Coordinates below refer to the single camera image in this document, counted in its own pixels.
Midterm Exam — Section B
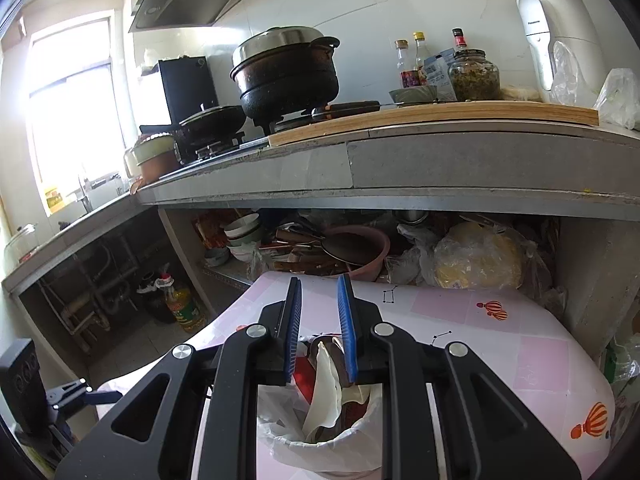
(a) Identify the stack of white bowls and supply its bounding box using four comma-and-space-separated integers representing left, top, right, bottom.
222, 212, 264, 263

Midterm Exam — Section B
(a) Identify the small red label bottle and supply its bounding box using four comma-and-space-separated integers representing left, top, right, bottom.
395, 39, 420, 88

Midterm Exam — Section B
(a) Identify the white ceramic soup spoon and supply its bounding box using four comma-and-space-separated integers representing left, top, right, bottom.
329, 336, 371, 405

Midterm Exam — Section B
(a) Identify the clear plastic bag on counter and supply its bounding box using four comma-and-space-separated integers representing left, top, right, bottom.
549, 41, 639, 130

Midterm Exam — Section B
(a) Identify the large black stockpot steel lid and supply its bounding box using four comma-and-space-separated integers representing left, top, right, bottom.
230, 26, 341, 129

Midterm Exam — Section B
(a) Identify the brown pot green lid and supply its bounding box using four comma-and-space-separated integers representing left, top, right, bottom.
124, 132, 181, 183

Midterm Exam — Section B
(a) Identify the black wok with lid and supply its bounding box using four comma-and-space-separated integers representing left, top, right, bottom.
139, 102, 248, 154

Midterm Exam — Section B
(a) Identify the wooden cutting board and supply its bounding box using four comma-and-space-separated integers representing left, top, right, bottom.
268, 101, 600, 146

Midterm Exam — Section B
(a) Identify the bag of yellow food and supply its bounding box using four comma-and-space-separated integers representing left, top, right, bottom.
433, 221, 552, 295

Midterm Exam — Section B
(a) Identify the pink plastic basin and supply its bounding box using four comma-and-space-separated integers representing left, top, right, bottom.
321, 226, 390, 282

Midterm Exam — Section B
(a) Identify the cooking oil bottle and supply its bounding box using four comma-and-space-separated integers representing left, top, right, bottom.
155, 273, 206, 334

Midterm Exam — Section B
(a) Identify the white shell-shaped rice scoop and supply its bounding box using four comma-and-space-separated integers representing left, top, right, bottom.
303, 341, 343, 443

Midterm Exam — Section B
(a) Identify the yellow cap bottle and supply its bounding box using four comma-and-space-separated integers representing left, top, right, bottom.
413, 32, 431, 86

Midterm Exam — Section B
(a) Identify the white plastic bag on holder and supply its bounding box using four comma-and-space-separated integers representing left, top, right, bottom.
257, 383, 384, 476

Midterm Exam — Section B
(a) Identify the white kitchen appliance steel top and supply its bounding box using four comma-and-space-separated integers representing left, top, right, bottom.
516, 0, 606, 107

